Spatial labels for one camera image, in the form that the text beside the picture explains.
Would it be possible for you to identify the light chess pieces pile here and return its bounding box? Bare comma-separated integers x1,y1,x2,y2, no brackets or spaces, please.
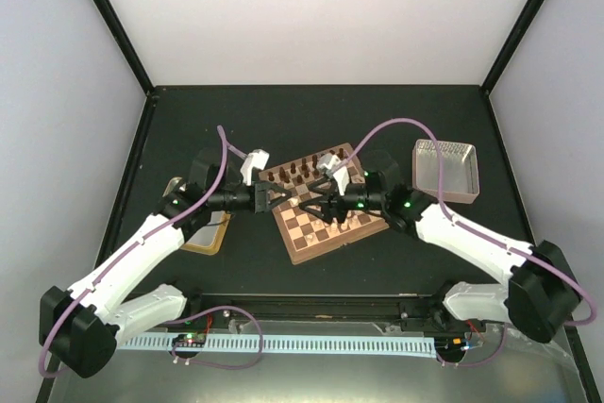
297,211,361,242

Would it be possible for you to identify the dark chess pieces row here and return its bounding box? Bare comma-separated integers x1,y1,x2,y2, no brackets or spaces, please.
260,143,353,188

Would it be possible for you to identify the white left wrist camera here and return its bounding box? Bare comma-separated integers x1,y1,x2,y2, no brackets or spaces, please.
240,149,270,186

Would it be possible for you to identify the light blue slotted cable duct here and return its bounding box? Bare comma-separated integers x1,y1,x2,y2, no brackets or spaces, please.
120,332,436,359

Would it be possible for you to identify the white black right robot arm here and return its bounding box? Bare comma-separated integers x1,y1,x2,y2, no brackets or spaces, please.
299,152,583,344

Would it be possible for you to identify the wooden chess board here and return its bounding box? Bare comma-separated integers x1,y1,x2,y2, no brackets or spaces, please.
259,143,388,265

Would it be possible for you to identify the pink plastic bin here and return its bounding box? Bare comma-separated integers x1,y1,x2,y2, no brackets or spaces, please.
411,139,480,205

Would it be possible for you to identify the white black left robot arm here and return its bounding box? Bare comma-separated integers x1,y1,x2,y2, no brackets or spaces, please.
39,149,292,378

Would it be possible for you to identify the black mounting rail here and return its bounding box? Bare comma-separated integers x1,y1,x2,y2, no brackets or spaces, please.
180,294,486,332

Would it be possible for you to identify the metal tray yellow rim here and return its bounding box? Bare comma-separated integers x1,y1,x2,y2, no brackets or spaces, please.
158,176,231,256

